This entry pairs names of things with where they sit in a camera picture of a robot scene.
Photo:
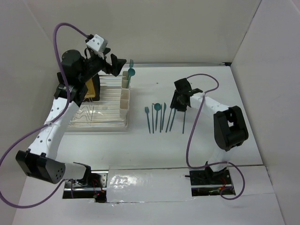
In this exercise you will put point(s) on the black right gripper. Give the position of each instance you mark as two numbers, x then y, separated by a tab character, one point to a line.
174	104

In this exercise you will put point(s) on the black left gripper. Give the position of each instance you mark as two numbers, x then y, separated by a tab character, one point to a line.
117	64

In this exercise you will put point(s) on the teal chopstick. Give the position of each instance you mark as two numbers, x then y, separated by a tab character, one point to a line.
161	119
152	117
168	122
184	120

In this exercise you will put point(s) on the teal spoon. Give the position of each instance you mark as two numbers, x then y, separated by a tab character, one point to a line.
131	72
157	108

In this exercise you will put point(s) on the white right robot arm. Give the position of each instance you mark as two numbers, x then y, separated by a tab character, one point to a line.
230	130

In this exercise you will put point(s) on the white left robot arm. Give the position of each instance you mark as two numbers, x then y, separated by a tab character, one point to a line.
39	160

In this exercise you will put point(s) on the black framed yellow plate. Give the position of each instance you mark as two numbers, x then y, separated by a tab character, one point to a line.
93	93

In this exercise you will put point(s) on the small teal fork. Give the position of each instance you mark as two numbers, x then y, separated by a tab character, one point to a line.
148	120

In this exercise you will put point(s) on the cream utensil holder near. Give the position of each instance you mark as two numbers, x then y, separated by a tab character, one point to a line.
124	102

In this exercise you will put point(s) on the clear dish rack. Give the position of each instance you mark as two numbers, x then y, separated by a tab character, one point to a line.
102	115

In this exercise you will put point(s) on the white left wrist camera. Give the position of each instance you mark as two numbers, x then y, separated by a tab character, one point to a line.
97	43

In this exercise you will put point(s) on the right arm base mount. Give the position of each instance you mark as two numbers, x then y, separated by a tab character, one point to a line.
206	182

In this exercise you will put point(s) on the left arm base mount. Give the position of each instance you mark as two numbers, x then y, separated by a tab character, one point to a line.
95	189

